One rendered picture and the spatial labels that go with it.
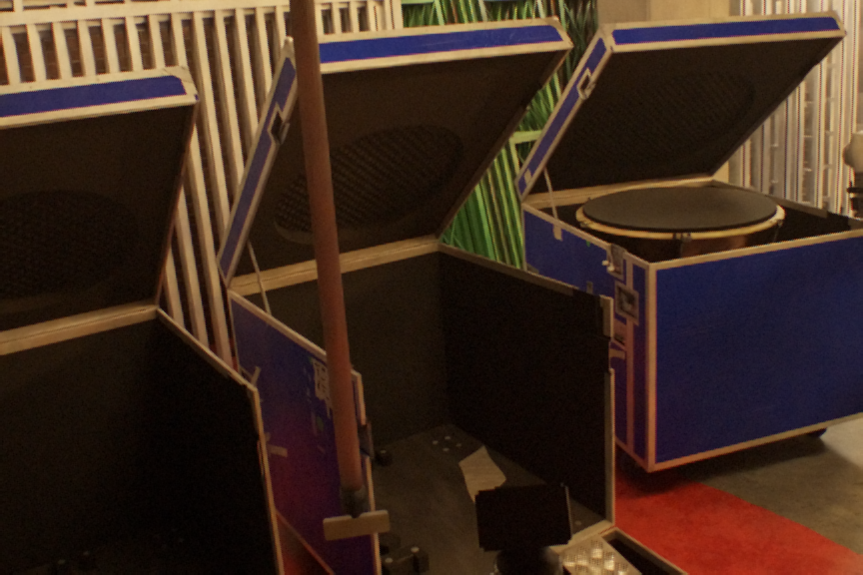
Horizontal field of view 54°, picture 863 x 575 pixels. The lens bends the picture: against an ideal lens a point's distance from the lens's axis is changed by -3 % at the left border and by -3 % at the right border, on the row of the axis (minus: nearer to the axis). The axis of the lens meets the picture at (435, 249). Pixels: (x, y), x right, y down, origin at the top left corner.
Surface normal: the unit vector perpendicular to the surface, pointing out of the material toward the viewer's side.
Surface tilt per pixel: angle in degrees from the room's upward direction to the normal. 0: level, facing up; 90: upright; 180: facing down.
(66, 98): 46
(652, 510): 0
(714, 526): 0
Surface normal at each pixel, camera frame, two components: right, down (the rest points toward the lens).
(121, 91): 0.35, -0.54
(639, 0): -0.80, 0.21
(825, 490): -0.07, -0.96
